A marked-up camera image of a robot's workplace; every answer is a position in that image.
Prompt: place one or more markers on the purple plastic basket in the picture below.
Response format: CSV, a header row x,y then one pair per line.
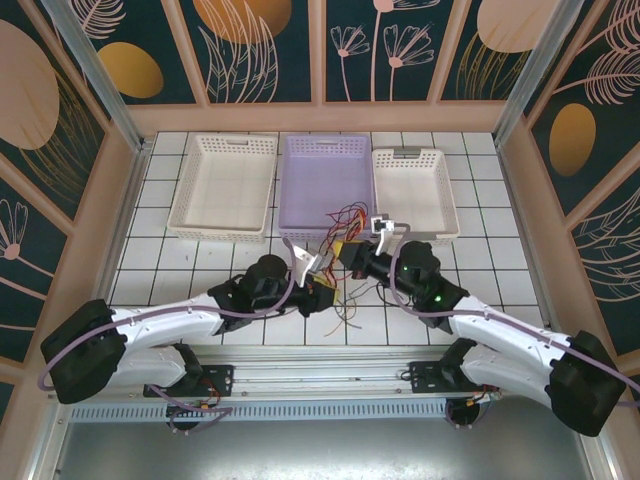
x,y
320,180

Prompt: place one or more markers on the large white plastic basket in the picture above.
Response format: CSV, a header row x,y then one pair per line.
x,y
220,185

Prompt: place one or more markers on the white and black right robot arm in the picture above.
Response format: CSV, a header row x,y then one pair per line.
x,y
500,335

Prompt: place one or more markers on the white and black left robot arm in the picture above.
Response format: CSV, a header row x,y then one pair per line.
x,y
165,325

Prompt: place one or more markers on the small white plastic basket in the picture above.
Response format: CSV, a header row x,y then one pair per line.
x,y
415,190

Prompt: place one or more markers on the red and yellow base wiring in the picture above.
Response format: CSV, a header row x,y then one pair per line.
x,y
480,400
205,409

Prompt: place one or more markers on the grey metal sheet panel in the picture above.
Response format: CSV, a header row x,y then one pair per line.
x,y
320,455

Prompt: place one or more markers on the clear plastic tube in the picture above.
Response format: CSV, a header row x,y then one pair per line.
x,y
535,65

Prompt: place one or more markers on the long aluminium mounting rail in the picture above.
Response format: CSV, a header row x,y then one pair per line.
x,y
320,372

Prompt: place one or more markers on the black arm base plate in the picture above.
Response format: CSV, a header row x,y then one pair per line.
x,y
425,380
222,380

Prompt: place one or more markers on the aluminium corner post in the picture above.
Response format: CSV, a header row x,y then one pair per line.
x,y
95,65

